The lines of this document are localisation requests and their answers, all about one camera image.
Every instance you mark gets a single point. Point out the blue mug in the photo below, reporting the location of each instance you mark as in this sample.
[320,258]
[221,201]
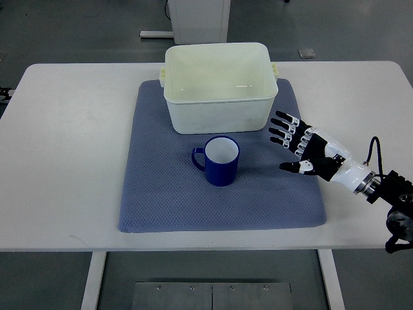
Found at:
[218,159]

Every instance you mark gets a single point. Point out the metal floor plate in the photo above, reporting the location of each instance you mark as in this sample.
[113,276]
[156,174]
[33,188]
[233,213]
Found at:
[212,295]

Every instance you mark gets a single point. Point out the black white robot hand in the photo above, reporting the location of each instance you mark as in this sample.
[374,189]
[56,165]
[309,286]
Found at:
[321,155]

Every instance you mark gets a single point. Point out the grey floor socket cover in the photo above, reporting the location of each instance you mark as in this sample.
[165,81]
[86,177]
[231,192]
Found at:
[306,53]

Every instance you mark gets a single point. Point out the white table leg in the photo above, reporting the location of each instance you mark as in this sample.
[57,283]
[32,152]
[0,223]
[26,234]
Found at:
[330,279]
[94,280]

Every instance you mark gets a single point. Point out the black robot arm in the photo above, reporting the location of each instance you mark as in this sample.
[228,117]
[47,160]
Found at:
[396,191]

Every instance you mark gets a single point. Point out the black clamp at table edge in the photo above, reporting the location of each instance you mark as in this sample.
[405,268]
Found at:
[6,94]

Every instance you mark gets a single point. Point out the right white table leg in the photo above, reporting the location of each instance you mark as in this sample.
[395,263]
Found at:
[330,279]

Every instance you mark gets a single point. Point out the cream plastic box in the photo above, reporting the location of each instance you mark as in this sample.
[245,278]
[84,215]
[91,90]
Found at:
[218,87]

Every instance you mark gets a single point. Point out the left white table leg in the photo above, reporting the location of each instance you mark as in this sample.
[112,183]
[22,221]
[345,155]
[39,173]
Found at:
[94,280]

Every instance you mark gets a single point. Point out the white pedestal cabinet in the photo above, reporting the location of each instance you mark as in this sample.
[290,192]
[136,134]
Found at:
[194,22]

